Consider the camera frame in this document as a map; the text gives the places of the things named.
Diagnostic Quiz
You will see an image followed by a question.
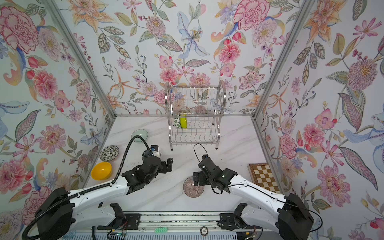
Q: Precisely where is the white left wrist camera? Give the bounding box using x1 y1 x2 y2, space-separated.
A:
150 145 161 158

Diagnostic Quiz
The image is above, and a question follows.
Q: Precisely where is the wooden checkerboard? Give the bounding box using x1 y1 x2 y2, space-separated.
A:
248 163 281 194

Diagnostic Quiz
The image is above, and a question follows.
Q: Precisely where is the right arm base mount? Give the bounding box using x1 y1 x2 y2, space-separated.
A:
217 213 261 231

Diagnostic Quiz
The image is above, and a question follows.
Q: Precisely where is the lime green plastic bowl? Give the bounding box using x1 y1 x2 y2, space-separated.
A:
180 114 188 129

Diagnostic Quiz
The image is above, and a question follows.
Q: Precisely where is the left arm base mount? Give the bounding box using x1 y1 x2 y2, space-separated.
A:
97 214 141 230

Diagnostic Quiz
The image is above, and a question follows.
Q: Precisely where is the green connector block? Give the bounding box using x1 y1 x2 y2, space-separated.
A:
154 227 168 234

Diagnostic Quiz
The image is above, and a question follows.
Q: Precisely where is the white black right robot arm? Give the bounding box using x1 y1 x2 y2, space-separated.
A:
193 155 315 240

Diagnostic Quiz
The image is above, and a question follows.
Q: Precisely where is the black corrugated left cable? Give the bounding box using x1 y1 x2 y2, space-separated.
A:
20 135 152 240

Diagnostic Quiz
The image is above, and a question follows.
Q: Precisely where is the green leaf pattern bowl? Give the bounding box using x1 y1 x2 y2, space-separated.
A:
173 117 182 129

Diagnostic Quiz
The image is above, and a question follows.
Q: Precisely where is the yellow plastic bowl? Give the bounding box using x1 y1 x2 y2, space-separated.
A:
91 162 112 181

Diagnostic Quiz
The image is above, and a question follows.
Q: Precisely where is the silver wire dish rack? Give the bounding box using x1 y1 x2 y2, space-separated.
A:
165 81 227 150

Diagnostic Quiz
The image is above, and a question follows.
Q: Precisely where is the pink striped bowl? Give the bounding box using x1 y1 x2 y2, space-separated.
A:
183 177 205 198

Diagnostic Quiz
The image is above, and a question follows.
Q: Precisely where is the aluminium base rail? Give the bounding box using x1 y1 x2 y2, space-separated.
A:
59 210 307 233

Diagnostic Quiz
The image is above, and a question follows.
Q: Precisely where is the black white patterned bowl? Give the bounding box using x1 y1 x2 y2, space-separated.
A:
99 145 120 162

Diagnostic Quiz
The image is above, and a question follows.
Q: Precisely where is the pale green celadon bowl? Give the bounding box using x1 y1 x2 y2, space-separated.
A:
131 129 149 143

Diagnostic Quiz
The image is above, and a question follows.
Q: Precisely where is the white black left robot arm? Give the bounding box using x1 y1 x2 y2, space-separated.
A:
35 156 174 240

